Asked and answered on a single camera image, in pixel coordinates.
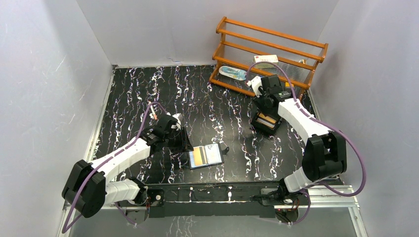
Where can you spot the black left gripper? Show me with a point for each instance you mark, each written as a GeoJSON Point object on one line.
{"type": "Point", "coordinates": [178, 138]}

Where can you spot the black leather card holder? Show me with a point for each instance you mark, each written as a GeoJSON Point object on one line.
{"type": "Point", "coordinates": [223, 152]}

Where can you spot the grey credit card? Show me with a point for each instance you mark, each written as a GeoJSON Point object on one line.
{"type": "Point", "coordinates": [213, 153]}

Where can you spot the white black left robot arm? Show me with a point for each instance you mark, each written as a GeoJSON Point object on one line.
{"type": "Point", "coordinates": [90, 185]}

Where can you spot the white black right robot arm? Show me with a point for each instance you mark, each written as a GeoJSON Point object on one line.
{"type": "Point", "coordinates": [325, 150]}

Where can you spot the black tray with cards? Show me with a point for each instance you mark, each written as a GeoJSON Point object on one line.
{"type": "Point", "coordinates": [267, 124]}

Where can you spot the small pen on table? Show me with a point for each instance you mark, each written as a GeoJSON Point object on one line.
{"type": "Point", "coordinates": [153, 113]}

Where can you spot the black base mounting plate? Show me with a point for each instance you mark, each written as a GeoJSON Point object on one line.
{"type": "Point", "coordinates": [216, 199]}

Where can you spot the white blue packaged item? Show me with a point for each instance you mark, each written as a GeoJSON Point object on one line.
{"type": "Point", "coordinates": [234, 73]}

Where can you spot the orange wooden shelf rack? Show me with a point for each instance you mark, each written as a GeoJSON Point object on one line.
{"type": "Point", "coordinates": [258, 51]}

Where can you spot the white cardboard box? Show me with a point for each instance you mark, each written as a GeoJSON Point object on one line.
{"type": "Point", "coordinates": [265, 61]}

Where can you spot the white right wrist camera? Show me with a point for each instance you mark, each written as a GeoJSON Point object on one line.
{"type": "Point", "coordinates": [255, 84]}

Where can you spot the aluminium frame rail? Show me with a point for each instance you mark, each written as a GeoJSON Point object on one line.
{"type": "Point", "coordinates": [320, 196]}

